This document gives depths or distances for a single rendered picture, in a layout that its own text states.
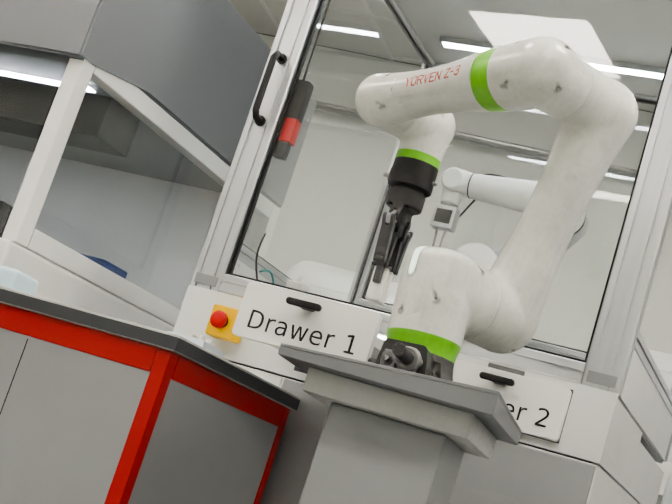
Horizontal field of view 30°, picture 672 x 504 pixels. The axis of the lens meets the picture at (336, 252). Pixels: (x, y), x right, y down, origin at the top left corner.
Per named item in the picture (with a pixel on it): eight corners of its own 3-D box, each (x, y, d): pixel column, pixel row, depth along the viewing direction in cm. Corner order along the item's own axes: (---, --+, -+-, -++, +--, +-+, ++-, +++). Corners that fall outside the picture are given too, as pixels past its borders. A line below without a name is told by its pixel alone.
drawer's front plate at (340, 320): (363, 369, 232) (381, 313, 234) (230, 333, 244) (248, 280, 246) (366, 371, 233) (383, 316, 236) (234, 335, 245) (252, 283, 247)
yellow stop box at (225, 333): (229, 339, 276) (240, 309, 277) (202, 332, 279) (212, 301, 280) (239, 344, 280) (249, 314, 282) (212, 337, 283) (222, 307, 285)
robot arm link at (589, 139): (532, 373, 221) (665, 103, 220) (469, 345, 212) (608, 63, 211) (488, 348, 232) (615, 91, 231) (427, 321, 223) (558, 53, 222)
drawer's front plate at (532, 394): (556, 441, 248) (571, 388, 250) (423, 404, 259) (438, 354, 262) (558, 442, 249) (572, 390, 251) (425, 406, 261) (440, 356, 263)
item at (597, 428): (599, 463, 245) (618, 393, 248) (168, 342, 287) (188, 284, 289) (653, 514, 330) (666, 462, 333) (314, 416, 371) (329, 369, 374)
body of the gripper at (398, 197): (397, 194, 257) (384, 236, 255) (385, 181, 249) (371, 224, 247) (431, 201, 254) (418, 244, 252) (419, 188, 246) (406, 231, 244)
